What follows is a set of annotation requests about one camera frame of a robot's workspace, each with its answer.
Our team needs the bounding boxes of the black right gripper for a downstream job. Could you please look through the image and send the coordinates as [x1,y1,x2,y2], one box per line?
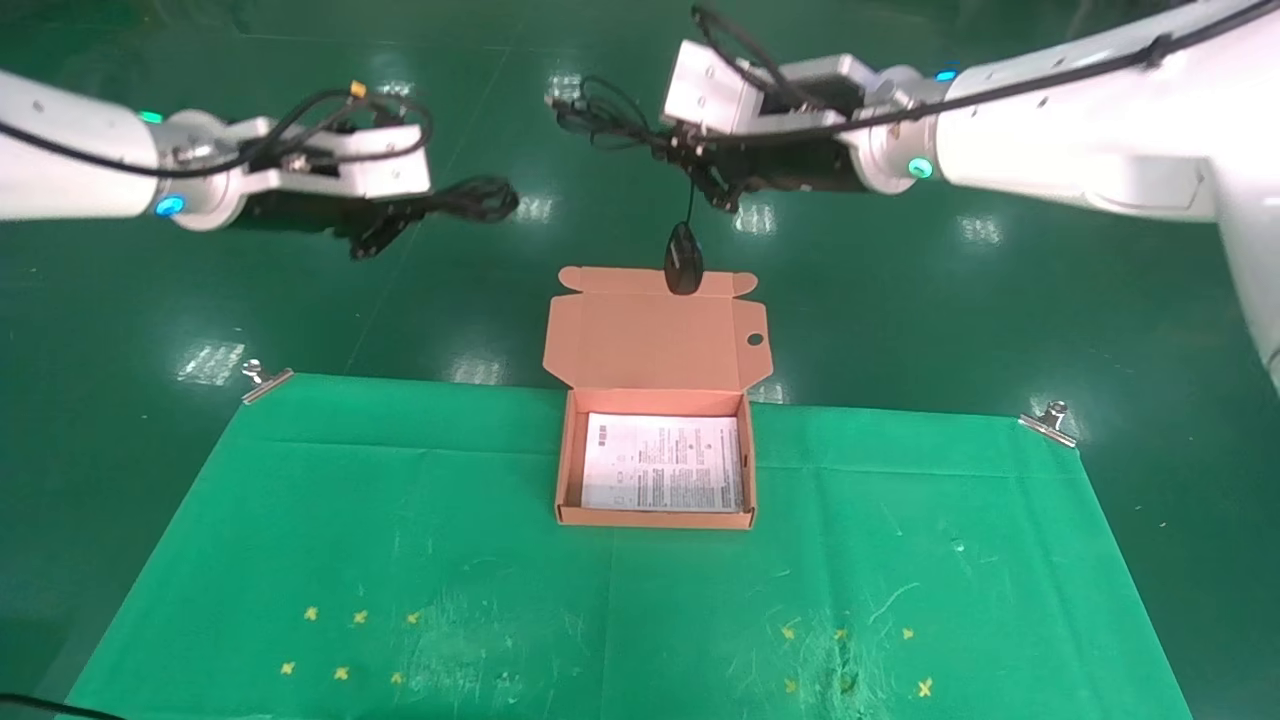
[654,133,871,214]

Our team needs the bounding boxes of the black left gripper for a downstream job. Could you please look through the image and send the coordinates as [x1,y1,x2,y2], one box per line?
[235,189,452,262]

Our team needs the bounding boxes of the black data cable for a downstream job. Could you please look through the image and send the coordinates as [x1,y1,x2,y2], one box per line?
[418,176,521,224]

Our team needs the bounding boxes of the black wired mouse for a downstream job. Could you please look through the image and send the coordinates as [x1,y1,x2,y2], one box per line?
[544,74,706,297]

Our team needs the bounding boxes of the orange cardboard box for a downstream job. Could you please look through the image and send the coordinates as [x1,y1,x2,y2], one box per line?
[543,266,774,531]

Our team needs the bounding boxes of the metal binder clip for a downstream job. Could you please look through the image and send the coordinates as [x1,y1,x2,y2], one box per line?
[1018,401,1082,450]
[241,360,296,406]

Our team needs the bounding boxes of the white printed paper leaflet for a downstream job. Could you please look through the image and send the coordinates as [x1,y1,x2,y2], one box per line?
[581,412,747,515]

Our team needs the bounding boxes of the green table mat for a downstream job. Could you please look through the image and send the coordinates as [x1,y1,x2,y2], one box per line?
[62,373,1193,720]

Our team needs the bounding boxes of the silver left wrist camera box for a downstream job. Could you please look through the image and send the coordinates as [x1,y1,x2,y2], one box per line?
[255,117,433,202]

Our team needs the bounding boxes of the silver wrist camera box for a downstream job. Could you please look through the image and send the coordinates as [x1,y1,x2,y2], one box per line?
[661,39,873,137]
[255,117,433,202]

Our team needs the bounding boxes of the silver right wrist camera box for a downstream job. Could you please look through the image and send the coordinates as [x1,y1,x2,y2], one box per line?
[661,39,873,137]

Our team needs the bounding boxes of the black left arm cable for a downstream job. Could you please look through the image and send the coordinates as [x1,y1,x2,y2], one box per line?
[0,82,434,183]

